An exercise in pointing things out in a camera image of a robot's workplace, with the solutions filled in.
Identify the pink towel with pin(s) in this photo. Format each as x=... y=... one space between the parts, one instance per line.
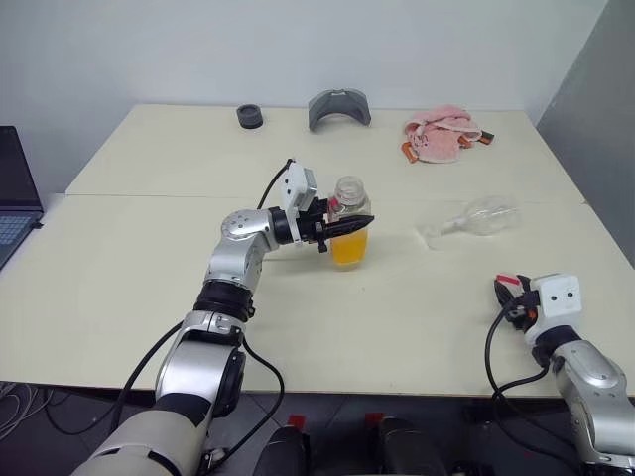
x=439 y=141

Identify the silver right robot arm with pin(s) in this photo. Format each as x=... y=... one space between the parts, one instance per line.
x=590 y=377

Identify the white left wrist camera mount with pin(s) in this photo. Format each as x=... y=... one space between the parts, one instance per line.
x=297 y=186

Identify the red tag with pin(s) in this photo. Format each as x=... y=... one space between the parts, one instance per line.
x=297 y=422
x=374 y=419

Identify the grey curved visor shell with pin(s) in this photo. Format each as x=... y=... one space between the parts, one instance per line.
x=320 y=109

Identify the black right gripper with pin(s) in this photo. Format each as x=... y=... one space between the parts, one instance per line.
x=525 y=310

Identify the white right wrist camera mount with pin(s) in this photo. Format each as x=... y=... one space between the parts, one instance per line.
x=558 y=300

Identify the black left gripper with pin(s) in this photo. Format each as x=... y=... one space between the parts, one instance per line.
x=315 y=223

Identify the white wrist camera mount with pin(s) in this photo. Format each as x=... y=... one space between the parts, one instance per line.
x=297 y=186
x=558 y=300

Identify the black round cylinder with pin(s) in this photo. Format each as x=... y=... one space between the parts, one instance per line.
x=249 y=116

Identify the orange and black clip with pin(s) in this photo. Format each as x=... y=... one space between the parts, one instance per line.
x=485 y=136

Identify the white bottle cap red tape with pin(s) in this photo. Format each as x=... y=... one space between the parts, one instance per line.
x=507 y=279

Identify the dark laptop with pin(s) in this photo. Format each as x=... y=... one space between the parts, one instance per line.
x=15 y=198

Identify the clear bottle with orange juice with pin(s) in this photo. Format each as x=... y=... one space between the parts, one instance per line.
x=349 y=248

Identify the clear plastic wine glass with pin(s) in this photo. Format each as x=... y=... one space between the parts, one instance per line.
x=488 y=213

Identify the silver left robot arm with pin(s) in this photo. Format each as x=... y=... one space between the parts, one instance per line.
x=233 y=258

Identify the dark rounded shape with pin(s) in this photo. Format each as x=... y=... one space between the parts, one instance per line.
x=285 y=453
x=409 y=446

